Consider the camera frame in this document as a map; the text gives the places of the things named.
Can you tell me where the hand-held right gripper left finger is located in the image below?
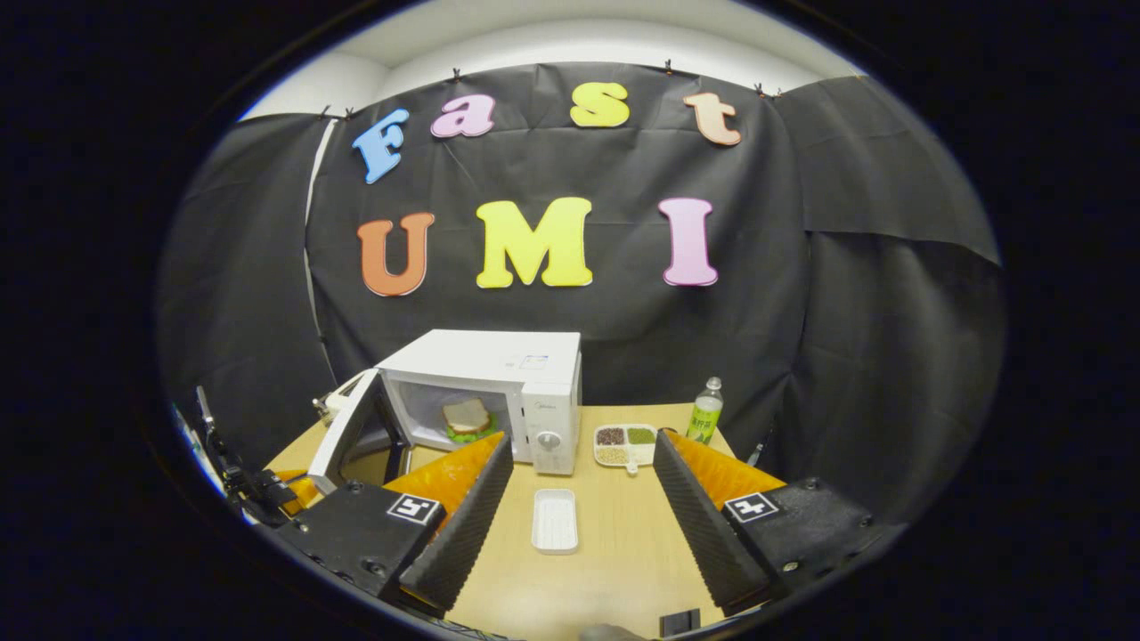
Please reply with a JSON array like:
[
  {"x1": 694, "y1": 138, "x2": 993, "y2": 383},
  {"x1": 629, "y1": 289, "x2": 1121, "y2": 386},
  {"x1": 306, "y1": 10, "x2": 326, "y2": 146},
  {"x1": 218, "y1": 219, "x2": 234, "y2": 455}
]
[{"x1": 276, "y1": 432, "x2": 515, "y2": 615}]

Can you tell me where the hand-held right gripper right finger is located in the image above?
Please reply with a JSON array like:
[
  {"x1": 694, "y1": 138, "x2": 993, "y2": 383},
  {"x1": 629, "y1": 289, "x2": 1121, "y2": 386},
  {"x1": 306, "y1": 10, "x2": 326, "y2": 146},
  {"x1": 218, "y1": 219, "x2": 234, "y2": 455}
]
[{"x1": 653, "y1": 430, "x2": 900, "y2": 617}]

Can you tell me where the white rectangular tray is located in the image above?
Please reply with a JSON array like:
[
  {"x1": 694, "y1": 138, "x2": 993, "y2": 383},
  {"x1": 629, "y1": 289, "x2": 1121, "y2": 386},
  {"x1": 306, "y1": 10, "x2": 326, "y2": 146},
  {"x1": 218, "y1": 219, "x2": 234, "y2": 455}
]
[{"x1": 532, "y1": 488, "x2": 580, "y2": 555}]

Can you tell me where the white toaster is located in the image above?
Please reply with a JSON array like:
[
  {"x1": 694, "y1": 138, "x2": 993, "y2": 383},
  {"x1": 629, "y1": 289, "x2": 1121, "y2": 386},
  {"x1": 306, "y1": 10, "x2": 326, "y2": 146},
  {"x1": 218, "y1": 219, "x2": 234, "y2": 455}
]
[{"x1": 325, "y1": 372, "x2": 379, "y2": 419}]

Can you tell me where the green drink bottle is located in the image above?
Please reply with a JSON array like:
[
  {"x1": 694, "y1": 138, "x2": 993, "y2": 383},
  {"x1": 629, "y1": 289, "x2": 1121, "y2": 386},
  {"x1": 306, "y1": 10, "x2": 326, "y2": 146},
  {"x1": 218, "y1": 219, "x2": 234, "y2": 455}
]
[{"x1": 686, "y1": 377, "x2": 724, "y2": 445}]

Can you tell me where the white divided grain dish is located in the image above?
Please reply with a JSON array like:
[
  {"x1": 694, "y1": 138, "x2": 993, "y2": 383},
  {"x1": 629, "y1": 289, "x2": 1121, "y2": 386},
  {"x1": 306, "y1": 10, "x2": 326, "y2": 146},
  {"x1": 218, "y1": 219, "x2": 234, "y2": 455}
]
[{"x1": 593, "y1": 424, "x2": 660, "y2": 475}]

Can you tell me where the lettuce sandwich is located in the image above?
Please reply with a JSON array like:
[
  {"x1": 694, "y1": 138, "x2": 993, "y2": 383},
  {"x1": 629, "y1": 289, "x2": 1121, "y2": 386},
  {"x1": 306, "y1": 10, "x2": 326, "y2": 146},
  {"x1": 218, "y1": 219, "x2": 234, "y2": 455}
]
[{"x1": 441, "y1": 397, "x2": 498, "y2": 443}]

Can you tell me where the white microwave oven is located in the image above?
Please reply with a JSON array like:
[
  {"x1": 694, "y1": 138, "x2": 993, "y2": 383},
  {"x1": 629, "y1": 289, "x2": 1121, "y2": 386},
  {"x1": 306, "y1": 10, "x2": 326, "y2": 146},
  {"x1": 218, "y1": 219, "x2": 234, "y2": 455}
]
[{"x1": 307, "y1": 329, "x2": 583, "y2": 495}]

